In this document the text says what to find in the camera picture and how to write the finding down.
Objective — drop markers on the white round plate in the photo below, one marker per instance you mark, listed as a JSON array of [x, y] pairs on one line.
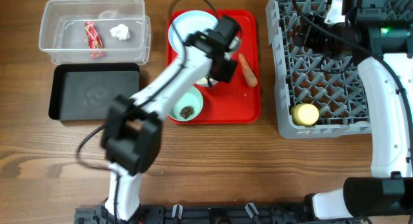
[[189, 23]]

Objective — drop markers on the red snack wrapper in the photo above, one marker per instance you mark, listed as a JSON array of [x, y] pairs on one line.
[[94, 41]]

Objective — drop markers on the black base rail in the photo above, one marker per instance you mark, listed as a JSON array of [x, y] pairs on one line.
[[287, 213]]

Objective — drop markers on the green bowl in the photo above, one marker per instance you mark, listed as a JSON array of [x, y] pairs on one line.
[[192, 97]]

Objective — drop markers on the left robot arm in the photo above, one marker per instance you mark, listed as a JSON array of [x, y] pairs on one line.
[[132, 135]]

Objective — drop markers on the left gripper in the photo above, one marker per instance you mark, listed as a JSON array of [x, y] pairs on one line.
[[227, 74]]

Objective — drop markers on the blue bowl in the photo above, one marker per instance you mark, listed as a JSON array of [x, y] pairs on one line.
[[206, 82]]

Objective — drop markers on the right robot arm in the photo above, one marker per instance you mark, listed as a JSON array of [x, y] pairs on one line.
[[382, 51]]

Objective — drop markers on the white tissue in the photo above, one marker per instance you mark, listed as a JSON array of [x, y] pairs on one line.
[[121, 32]]

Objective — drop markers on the clear plastic bin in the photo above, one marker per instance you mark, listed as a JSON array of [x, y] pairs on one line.
[[62, 32]]

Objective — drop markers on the orange carrot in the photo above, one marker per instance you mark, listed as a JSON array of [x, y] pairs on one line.
[[250, 77]]

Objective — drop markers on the yellow plastic cup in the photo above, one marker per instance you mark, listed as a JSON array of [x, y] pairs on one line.
[[304, 114]]

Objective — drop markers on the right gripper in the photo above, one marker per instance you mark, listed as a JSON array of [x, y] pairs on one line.
[[308, 35]]

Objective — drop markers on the red serving tray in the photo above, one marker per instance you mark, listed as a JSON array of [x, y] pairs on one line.
[[234, 102]]

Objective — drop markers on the black plastic tray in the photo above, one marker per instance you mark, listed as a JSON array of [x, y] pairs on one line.
[[84, 92]]

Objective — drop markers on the grey dishwasher rack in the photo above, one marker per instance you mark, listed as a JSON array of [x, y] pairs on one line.
[[303, 76]]

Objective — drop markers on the dark brown food scrap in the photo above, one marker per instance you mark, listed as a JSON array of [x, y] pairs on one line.
[[186, 112]]

